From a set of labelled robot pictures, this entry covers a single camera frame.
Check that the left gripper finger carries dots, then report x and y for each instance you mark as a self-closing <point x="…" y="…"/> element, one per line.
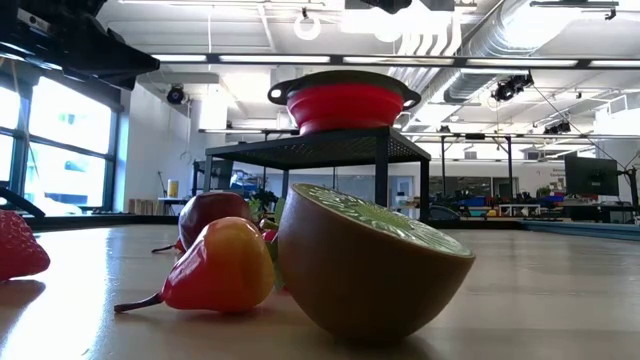
<point x="110" y="45"/>
<point x="115" y="72"/>

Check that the red collapsible colander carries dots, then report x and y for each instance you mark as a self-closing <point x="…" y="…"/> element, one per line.
<point x="345" y="107"/>

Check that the brown green kiwi half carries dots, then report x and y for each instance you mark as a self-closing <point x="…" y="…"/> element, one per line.
<point x="360" y="280"/>

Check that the black ceiling spotlight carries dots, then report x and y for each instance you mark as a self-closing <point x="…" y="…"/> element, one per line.
<point x="507" y="89"/>
<point x="175" y="94"/>

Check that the yellow container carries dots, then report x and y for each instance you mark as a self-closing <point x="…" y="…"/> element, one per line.
<point x="173" y="188"/>

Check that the long linear ceiling light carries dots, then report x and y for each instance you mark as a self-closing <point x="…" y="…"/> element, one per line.
<point x="275" y="58"/>

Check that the dark red toy apple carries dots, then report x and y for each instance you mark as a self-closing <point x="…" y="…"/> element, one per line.
<point x="210" y="215"/>

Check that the black perforated metal shelf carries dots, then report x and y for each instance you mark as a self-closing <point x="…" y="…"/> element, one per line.
<point x="320" y="148"/>

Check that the black computer monitor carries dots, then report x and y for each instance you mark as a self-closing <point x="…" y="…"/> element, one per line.
<point x="591" y="176"/>

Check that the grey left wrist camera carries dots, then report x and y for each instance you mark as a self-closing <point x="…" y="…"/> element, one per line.
<point x="34" y="21"/>

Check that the black aluminium table frame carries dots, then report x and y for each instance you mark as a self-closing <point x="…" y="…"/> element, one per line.
<point x="125" y="219"/>

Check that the silver spiral ventilation duct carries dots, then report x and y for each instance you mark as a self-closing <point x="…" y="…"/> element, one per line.
<point x="467" y="82"/>

